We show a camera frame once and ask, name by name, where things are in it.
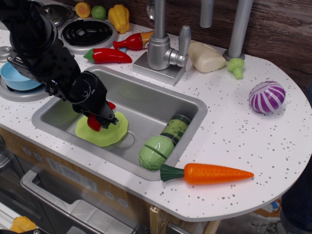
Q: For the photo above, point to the black stove burner back right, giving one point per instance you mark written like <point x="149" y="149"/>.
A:
<point x="82" y="35"/>

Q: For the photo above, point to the cream toy bottle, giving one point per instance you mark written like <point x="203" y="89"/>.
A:
<point x="205" y="58"/>

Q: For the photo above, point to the silver toy faucet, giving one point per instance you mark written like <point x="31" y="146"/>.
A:
<point x="162" y="62"/>

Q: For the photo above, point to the light green toy plate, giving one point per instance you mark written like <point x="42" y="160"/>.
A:
<point x="104" y="137"/>

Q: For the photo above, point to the green toy apple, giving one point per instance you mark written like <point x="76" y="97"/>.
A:
<point x="98" y="12"/>

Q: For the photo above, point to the red and white toy sushi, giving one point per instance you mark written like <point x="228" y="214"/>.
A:
<point x="93" y="123"/>

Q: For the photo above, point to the grey hanging handle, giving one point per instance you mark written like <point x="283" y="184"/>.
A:
<point x="206" y="13"/>

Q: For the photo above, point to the grey stove knob left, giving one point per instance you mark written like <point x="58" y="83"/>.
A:
<point x="5" y="52"/>

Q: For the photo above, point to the grey toy sink basin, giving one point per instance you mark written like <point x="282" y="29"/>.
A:
<point x="147" y="107"/>

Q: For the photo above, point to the orange toy pumpkin slice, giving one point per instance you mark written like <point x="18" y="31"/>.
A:
<point x="83" y="9"/>

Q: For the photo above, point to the yellow object bottom left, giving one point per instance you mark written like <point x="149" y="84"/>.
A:
<point x="22" y="224"/>

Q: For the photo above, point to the light blue toy bowl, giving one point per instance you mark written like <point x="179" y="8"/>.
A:
<point x="15" y="80"/>

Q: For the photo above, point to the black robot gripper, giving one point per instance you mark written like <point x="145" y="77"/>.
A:
<point x="88" y="96"/>

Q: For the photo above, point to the orange toy carrot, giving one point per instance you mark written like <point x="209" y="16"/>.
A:
<point x="203" y="174"/>

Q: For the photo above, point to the steel pot lid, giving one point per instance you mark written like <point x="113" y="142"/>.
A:
<point x="58" y="14"/>

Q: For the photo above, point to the stove burner front left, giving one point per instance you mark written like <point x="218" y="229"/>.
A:
<point x="22" y="96"/>

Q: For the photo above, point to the silver oven door handle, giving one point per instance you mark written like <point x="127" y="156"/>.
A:
<point x="73" y="212"/>

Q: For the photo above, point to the green toy cabbage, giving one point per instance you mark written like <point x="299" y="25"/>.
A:
<point x="155" y="152"/>

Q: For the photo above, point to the yellow toy bell pepper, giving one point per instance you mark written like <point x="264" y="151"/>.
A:
<point x="119" y="17"/>

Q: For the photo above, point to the red toy chili pepper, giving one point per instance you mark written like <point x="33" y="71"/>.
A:
<point x="107" y="55"/>

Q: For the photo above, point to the purple striped toy onion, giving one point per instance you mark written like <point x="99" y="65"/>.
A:
<point x="267" y="97"/>

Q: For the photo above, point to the red toy ketchup bottle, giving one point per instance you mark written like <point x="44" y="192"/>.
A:
<point x="136" y="41"/>

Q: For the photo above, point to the grey vertical post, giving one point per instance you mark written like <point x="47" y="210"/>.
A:
<point x="241" y="20"/>

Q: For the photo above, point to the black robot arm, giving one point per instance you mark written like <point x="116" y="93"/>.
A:
<point x="39" y="54"/>

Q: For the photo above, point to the green labelled toy can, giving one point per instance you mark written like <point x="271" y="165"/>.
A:
<point x="176" y="127"/>

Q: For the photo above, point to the green toy broccoli piece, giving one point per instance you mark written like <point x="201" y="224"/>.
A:
<point x="235" y="65"/>

